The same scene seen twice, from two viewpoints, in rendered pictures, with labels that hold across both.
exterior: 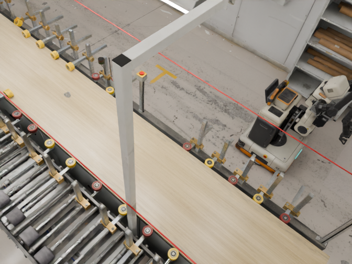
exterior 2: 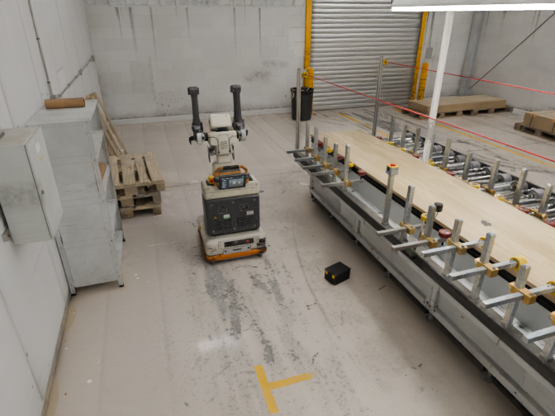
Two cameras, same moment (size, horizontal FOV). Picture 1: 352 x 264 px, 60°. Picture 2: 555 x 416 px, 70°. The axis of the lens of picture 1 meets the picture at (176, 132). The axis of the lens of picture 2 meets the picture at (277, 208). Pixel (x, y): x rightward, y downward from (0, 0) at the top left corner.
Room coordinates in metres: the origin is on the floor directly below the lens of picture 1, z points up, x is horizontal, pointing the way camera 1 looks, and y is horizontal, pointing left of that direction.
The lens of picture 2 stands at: (4.88, 1.55, 2.28)
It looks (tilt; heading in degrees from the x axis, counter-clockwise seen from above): 26 degrees down; 219
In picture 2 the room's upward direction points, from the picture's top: straight up
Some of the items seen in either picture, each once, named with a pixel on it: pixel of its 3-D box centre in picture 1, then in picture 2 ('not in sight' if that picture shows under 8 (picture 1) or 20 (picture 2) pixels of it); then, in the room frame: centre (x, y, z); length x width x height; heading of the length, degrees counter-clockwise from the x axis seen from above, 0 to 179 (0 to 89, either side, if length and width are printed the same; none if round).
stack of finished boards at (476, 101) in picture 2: not in sight; (457, 103); (-5.93, -1.41, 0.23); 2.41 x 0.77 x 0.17; 149
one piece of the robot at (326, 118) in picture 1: (326, 111); (220, 150); (2.15, -1.44, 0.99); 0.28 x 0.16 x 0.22; 147
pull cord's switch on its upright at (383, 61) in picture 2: not in sight; (378, 101); (0.01, -0.74, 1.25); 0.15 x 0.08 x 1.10; 58
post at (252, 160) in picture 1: (245, 172); (324, 158); (1.38, -0.65, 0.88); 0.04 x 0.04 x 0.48; 58
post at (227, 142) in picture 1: (221, 156); (334, 165); (1.52, -0.44, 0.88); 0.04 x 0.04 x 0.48; 58
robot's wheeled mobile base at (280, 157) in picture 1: (271, 142); (230, 233); (2.31, -1.20, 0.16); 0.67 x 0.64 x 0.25; 57
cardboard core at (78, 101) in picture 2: not in sight; (65, 103); (3.35, -2.05, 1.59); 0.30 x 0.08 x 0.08; 148
